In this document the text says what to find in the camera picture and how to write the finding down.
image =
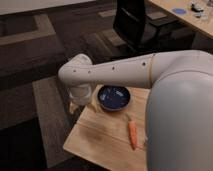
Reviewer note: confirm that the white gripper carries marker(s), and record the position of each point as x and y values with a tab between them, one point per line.
81	95

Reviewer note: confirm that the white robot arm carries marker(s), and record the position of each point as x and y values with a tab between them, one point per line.
179	110

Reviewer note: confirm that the dark blue bowl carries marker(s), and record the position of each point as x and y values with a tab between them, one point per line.
113	98

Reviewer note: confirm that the orange carrot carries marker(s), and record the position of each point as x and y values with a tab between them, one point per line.
132	130

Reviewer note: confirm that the black office chair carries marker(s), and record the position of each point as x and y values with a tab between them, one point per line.
142	27

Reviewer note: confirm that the blue round disc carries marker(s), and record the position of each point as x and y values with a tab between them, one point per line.
179	11

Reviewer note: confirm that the wooden background desk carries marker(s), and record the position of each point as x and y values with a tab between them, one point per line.
203	25

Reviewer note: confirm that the small grey desk items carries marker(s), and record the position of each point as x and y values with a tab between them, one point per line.
198	10

